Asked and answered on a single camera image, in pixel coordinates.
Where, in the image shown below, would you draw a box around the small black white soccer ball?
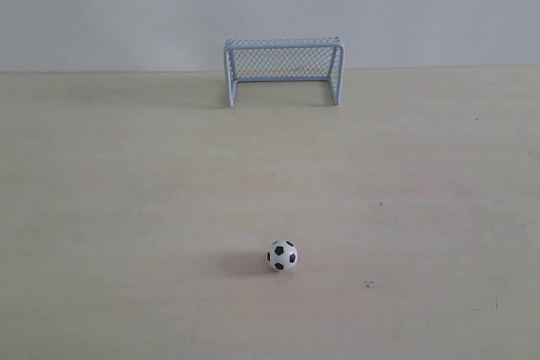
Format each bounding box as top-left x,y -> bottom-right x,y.
267,239 -> 298,271

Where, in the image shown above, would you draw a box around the light blue miniature goal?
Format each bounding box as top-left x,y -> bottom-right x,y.
223,36 -> 345,106

